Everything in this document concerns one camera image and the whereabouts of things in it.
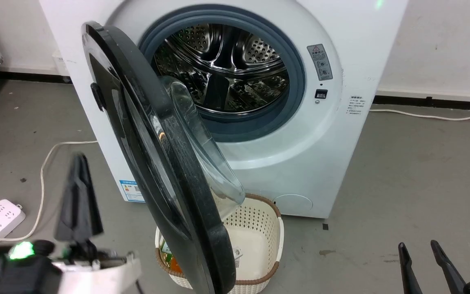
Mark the white text sticker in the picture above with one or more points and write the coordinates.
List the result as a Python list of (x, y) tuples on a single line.
[(355, 105)]

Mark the grey warning sticker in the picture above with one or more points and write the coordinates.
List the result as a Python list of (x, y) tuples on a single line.
[(320, 62)]

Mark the orange green packet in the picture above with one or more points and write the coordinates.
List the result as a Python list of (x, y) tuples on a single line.
[(170, 259)]

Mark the white front-load washing machine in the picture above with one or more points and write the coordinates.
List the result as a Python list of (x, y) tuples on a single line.
[(324, 155)]

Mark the steel washer drum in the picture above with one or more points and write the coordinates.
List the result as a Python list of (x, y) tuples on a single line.
[(235, 61)]

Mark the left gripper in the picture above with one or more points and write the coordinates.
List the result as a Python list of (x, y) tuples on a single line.
[(76, 275)]

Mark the blue white energy label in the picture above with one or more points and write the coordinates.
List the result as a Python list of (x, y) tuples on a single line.
[(131, 191)]

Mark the black round glass washer door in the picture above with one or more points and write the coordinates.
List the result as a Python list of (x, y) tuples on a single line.
[(186, 196)]

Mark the white woven basket brown rim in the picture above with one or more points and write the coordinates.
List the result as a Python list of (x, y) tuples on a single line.
[(259, 245)]

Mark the small white tag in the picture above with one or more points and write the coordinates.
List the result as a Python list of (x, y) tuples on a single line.
[(237, 256)]

